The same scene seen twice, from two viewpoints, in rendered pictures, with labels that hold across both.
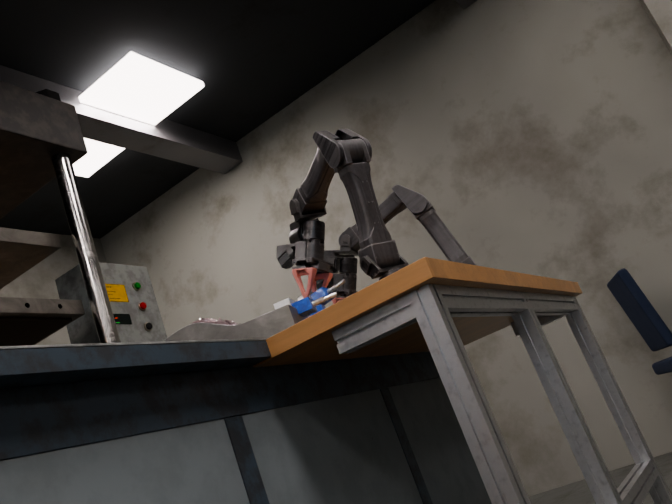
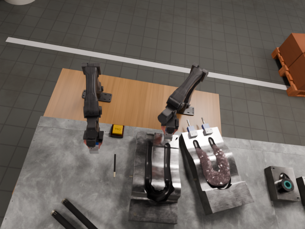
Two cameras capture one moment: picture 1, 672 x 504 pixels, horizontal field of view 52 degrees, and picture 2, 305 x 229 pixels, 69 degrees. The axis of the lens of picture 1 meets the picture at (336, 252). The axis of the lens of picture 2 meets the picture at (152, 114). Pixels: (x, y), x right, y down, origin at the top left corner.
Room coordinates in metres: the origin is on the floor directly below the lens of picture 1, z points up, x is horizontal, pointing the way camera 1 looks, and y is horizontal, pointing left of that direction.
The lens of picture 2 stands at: (2.18, 0.53, 2.13)
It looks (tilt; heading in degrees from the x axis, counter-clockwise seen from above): 59 degrees down; 234
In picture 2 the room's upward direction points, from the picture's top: 16 degrees clockwise
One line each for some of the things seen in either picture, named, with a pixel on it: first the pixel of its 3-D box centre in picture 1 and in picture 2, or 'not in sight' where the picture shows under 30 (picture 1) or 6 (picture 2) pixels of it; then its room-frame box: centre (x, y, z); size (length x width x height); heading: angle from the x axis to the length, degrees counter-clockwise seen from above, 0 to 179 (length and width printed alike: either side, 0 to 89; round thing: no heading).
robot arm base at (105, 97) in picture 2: not in sight; (96, 93); (2.03, -0.37, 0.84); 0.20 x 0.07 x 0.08; 153
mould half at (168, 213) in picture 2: not in sight; (155, 173); (1.86, 0.28, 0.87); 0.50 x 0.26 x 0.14; 65
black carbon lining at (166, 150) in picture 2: not in sight; (159, 168); (1.85, 0.27, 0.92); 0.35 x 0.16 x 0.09; 65
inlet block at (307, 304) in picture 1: (308, 305); (205, 126); (1.42, 0.10, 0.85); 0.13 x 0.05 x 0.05; 82
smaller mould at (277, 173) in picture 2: not in sight; (281, 184); (1.12, 0.60, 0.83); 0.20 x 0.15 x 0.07; 65
